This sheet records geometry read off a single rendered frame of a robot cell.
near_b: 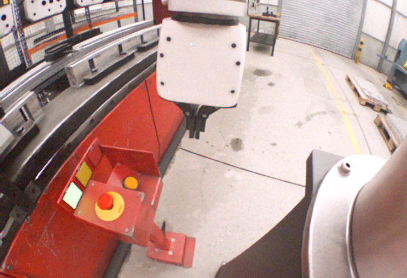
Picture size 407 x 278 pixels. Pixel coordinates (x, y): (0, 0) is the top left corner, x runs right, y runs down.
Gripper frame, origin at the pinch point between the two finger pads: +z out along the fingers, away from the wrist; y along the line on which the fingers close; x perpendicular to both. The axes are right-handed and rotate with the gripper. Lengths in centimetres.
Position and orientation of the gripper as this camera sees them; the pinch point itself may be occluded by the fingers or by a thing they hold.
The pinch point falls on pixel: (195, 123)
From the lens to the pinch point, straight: 26.6
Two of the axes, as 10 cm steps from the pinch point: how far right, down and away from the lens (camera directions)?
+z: -0.9, 7.6, 6.5
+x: 1.0, -6.4, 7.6
